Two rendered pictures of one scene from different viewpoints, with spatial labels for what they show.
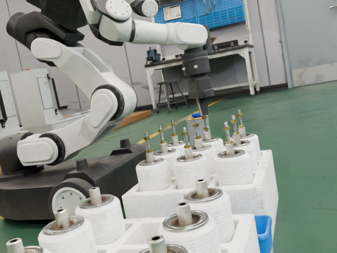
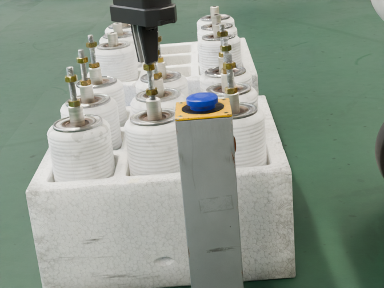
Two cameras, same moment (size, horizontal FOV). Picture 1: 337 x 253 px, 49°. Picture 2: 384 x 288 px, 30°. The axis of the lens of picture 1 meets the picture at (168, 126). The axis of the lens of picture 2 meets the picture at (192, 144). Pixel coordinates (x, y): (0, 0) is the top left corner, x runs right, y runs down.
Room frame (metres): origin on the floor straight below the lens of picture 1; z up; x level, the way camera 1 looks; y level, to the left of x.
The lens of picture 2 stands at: (2.23, -0.42, 0.58)
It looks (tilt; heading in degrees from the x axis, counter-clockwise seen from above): 20 degrees down; 161
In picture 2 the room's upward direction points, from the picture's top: 5 degrees counter-clockwise
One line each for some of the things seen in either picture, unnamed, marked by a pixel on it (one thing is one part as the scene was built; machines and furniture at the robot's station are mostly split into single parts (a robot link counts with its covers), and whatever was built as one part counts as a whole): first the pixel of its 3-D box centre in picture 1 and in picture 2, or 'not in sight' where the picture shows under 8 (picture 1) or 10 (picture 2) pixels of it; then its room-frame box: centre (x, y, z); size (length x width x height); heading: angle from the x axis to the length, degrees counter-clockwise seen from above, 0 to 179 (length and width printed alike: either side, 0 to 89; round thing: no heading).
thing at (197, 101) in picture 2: (196, 115); (202, 103); (1.42, -0.12, 0.32); 0.04 x 0.04 x 0.02
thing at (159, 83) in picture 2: (199, 144); (157, 88); (1.12, -0.08, 0.26); 0.02 x 0.02 x 0.03
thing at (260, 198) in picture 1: (208, 197); (167, 184); (1.12, -0.08, 0.09); 0.39 x 0.39 x 0.18; 69
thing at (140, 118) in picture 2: (208, 140); (155, 117); (1.23, -0.13, 0.25); 0.08 x 0.08 x 0.01
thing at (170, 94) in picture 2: (199, 148); (158, 95); (1.12, -0.08, 0.25); 0.08 x 0.08 x 0.01
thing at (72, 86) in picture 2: (240, 121); (72, 91); (1.19, -0.24, 0.30); 0.01 x 0.01 x 0.08
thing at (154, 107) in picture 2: (207, 136); (154, 109); (1.23, -0.13, 0.26); 0.02 x 0.02 x 0.03
